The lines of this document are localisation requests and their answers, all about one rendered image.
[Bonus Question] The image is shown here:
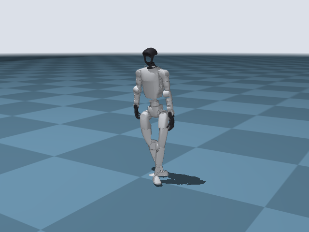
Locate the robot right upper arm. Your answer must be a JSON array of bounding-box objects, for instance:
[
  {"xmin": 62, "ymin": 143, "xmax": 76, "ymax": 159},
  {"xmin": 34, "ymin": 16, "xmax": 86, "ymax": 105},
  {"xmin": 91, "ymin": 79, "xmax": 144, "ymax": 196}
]
[{"xmin": 133, "ymin": 69, "xmax": 142, "ymax": 94}]

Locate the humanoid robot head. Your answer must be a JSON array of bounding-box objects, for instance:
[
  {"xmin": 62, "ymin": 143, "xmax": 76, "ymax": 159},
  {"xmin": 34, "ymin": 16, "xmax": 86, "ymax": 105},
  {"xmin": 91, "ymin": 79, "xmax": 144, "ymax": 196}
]
[{"xmin": 142, "ymin": 48, "xmax": 157, "ymax": 69}]

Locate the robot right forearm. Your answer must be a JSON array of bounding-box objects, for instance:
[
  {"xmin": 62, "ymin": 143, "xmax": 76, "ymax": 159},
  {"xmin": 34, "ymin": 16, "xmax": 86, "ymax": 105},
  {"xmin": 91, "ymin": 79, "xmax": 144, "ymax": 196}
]
[{"xmin": 133, "ymin": 92, "xmax": 140, "ymax": 106}]

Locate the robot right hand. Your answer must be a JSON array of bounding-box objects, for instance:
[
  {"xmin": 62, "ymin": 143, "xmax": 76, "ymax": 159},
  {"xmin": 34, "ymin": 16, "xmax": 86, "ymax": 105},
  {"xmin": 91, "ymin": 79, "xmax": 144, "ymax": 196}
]
[{"xmin": 134, "ymin": 104, "xmax": 141, "ymax": 119}]

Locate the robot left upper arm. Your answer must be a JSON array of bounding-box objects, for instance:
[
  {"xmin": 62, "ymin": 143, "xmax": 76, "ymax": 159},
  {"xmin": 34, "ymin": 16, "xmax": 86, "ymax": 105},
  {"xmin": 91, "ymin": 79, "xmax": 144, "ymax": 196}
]
[{"xmin": 158, "ymin": 69, "xmax": 170, "ymax": 98}]

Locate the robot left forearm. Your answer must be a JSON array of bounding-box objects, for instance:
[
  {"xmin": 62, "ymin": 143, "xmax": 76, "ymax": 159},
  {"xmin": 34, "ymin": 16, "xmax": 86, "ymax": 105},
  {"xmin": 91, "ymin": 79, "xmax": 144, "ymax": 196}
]
[{"xmin": 165, "ymin": 90, "xmax": 175, "ymax": 116}]

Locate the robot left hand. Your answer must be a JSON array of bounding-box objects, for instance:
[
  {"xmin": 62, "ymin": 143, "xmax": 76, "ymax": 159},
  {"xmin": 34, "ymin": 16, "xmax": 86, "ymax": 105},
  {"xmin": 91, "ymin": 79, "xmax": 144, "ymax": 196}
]
[{"xmin": 167, "ymin": 112, "xmax": 174, "ymax": 131}]

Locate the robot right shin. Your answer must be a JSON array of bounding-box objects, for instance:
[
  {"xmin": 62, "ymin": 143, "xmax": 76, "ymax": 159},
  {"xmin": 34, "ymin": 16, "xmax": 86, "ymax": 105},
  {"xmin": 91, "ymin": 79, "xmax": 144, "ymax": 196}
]
[{"xmin": 148, "ymin": 146, "xmax": 164, "ymax": 172}]

